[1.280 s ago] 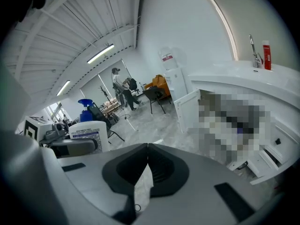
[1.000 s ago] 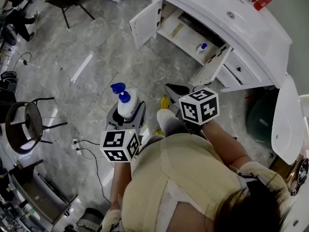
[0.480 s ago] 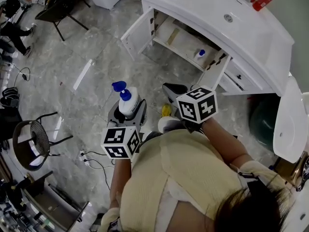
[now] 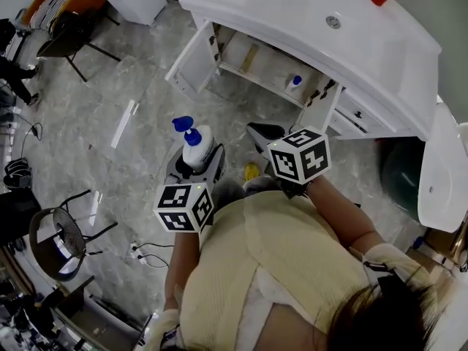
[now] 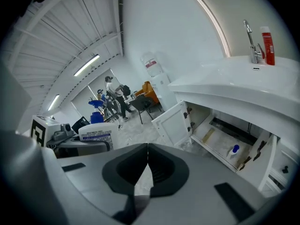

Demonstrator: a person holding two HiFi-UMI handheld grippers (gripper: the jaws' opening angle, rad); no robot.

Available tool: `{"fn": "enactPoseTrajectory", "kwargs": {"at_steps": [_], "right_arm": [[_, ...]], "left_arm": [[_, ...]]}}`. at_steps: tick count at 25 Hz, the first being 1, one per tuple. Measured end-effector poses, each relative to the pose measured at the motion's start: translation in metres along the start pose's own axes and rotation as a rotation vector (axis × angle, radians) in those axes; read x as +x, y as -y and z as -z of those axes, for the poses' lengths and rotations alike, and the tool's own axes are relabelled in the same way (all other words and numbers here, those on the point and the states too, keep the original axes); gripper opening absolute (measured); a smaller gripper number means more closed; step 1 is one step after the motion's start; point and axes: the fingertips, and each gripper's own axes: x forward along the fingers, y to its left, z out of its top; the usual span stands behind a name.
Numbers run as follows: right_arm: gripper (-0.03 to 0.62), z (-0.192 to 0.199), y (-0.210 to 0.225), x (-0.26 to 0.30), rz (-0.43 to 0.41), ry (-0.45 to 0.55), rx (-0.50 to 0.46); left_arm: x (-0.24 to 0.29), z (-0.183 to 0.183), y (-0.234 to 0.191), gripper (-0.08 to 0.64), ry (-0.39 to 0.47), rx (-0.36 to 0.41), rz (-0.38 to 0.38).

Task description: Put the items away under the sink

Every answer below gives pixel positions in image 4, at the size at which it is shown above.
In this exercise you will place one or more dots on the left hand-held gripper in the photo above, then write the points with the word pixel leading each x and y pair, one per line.
pixel 183 208

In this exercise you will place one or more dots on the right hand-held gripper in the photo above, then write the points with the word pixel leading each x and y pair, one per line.
pixel 300 155

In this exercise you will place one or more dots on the person's left forearm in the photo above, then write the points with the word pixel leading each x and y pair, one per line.
pixel 183 265

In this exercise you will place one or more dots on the person's right forearm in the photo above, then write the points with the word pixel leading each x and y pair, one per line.
pixel 340 214

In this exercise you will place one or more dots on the white ceramic sink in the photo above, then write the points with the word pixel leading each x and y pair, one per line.
pixel 292 9

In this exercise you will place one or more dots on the metal sink drain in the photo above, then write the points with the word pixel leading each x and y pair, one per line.
pixel 332 21

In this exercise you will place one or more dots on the yellow shoe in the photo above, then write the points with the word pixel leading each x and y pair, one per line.
pixel 251 170

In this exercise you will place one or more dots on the person's left leg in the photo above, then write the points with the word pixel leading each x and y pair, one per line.
pixel 228 194

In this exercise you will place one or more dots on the person's leg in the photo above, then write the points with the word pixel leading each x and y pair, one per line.
pixel 261 185
pixel 228 194

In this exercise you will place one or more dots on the person's right leg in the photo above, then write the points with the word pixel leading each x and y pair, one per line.
pixel 261 185

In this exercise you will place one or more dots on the white cabinet door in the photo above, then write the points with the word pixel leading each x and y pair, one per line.
pixel 192 64
pixel 321 112

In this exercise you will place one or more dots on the brown cabinet door hinge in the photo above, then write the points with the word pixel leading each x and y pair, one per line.
pixel 313 99
pixel 212 38
pixel 218 55
pixel 330 85

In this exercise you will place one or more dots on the wooden slat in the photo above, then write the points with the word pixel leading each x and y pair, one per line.
pixel 250 59

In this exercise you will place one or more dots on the white power strip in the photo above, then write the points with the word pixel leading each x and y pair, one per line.
pixel 139 256

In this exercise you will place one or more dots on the person's cream knitted top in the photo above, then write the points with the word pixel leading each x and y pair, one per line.
pixel 256 254

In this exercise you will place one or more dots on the dark green ball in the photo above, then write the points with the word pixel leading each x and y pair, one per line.
pixel 402 181

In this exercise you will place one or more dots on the black wicker chair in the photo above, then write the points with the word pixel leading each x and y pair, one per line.
pixel 69 232

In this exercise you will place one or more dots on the black folding chair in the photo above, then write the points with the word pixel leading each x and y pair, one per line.
pixel 69 42

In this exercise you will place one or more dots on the white oval ceramic basin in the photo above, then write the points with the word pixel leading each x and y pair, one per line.
pixel 442 181

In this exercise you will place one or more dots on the striped cushion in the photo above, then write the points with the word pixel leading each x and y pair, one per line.
pixel 49 11

